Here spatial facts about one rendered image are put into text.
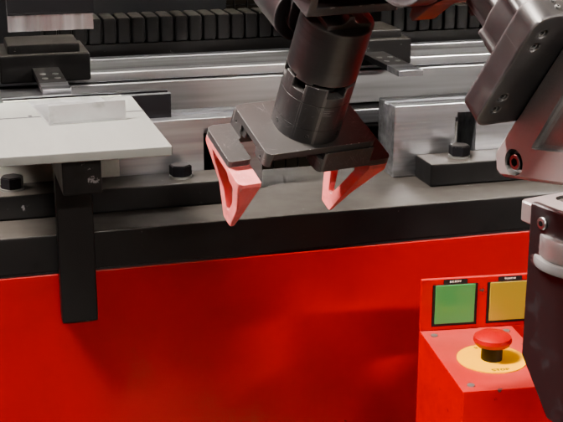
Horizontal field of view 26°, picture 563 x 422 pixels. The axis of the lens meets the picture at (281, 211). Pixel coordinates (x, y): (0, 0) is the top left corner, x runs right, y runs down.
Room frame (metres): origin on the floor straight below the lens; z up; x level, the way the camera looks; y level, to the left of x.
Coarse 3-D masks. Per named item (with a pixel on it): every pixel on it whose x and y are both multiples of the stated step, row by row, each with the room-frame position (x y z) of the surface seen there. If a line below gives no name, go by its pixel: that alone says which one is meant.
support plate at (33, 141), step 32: (128, 96) 1.44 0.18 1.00; (0, 128) 1.28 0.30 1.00; (32, 128) 1.28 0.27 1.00; (64, 128) 1.28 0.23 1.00; (96, 128) 1.28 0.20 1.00; (128, 128) 1.28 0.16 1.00; (0, 160) 1.15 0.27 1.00; (32, 160) 1.16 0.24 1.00; (64, 160) 1.17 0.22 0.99; (96, 160) 1.18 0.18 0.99
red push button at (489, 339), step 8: (488, 328) 1.18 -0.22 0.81; (496, 328) 1.18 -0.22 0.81; (480, 336) 1.16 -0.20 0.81; (488, 336) 1.16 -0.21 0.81; (496, 336) 1.16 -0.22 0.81; (504, 336) 1.16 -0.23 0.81; (480, 344) 1.15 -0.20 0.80; (488, 344) 1.15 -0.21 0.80; (496, 344) 1.15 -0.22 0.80; (504, 344) 1.15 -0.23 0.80; (488, 352) 1.16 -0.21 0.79; (496, 352) 1.16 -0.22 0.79; (488, 360) 1.16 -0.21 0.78; (496, 360) 1.16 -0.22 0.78
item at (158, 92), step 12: (24, 96) 1.45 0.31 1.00; (36, 96) 1.45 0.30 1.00; (48, 96) 1.45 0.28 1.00; (60, 96) 1.45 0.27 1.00; (72, 96) 1.45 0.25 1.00; (132, 96) 1.45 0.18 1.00; (144, 96) 1.46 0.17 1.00; (156, 96) 1.46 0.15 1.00; (168, 96) 1.47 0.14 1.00; (144, 108) 1.46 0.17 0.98; (156, 108) 1.46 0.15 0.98; (168, 108) 1.47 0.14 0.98
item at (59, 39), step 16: (0, 48) 1.66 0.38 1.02; (16, 48) 1.61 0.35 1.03; (32, 48) 1.62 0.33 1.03; (48, 48) 1.62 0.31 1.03; (64, 48) 1.63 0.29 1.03; (80, 48) 1.66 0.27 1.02; (0, 64) 1.60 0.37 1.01; (16, 64) 1.60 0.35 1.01; (32, 64) 1.61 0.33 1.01; (48, 64) 1.61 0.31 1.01; (64, 64) 1.62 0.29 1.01; (80, 64) 1.62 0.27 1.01; (0, 80) 1.60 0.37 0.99; (16, 80) 1.60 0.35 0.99; (32, 80) 1.61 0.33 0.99; (48, 80) 1.52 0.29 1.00; (64, 80) 1.52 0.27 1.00
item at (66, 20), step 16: (16, 0) 1.42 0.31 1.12; (32, 0) 1.43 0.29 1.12; (48, 0) 1.43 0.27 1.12; (64, 0) 1.44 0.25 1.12; (80, 0) 1.44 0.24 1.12; (16, 16) 1.43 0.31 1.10; (32, 16) 1.44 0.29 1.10; (48, 16) 1.44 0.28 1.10; (64, 16) 1.45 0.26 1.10; (80, 16) 1.45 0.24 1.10
